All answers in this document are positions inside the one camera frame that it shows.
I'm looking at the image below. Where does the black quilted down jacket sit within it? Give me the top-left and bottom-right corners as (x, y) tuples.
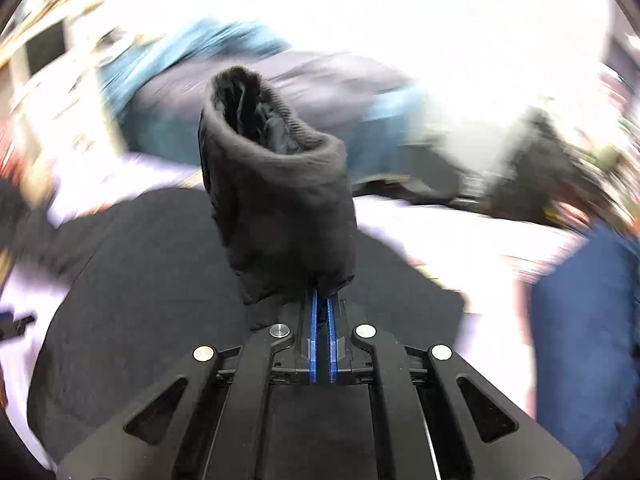
(27, 65), (469, 466)

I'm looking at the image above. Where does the purple floral bed sheet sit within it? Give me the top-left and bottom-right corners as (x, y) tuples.
(1, 153), (584, 469)

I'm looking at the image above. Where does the navy blue pillow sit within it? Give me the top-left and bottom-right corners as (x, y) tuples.
(529, 224), (639, 472)

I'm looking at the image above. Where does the blue and grey jacket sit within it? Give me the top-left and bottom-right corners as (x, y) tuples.
(96, 21), (462, 204)

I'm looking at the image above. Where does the white device with dark screen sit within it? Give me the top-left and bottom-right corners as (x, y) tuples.
(9, 20), (68, 90)

